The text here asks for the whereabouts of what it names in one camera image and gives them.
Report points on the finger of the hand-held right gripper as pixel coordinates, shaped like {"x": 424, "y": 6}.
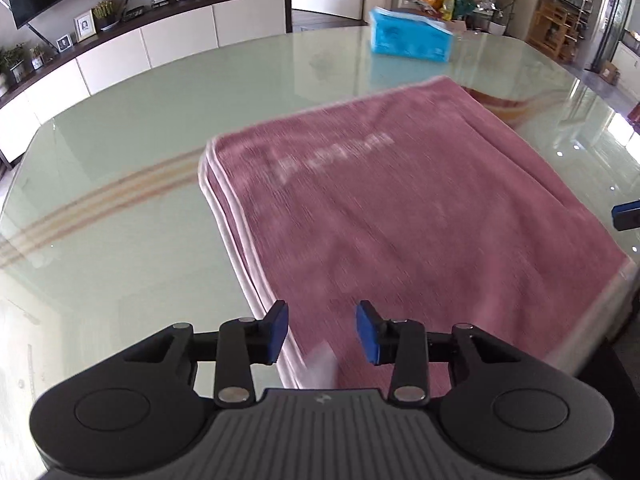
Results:
{"x": 629, "y": 217}

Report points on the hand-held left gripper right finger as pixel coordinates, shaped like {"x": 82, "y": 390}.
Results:
{"x": 367, "y": 332}

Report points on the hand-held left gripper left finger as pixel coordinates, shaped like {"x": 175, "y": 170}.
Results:
{"x": 277, "y": 332}

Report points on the pink towel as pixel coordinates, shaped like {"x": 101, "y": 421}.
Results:
{"x": 400, "y": 210}

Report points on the cardboard box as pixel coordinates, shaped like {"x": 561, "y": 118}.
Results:
{"x": 609, "y": 73}

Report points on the wooden shelf rack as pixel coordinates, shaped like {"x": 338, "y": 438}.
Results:
{"x": 557, "y": 27}

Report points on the green snack bag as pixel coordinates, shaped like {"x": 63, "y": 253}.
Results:
{"x": 467, "y": 1}

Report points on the yellow snack bag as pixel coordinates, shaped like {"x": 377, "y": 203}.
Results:
{"x": 448, "y": 6}

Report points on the blue tissue pack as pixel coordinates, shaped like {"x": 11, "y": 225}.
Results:
{"x": 407, "y": 35}

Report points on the white sideboard cabinet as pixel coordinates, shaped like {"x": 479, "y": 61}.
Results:
{"x": 175, "y": 40}

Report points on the stack of books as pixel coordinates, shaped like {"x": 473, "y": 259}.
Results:
{"x": 160, "y": 0}

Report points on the yellow-green potted plant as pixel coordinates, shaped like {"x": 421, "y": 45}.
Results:
{"x": 106, "y": 12}

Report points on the small green potted plant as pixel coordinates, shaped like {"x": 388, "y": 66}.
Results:
{"x": 38, "y": 57}

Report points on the small photo frame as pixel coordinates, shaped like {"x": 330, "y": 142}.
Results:
{"x": 64, "y": 43}

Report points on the large white photo frame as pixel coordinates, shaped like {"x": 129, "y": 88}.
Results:
{"x": 85, "y": 26}

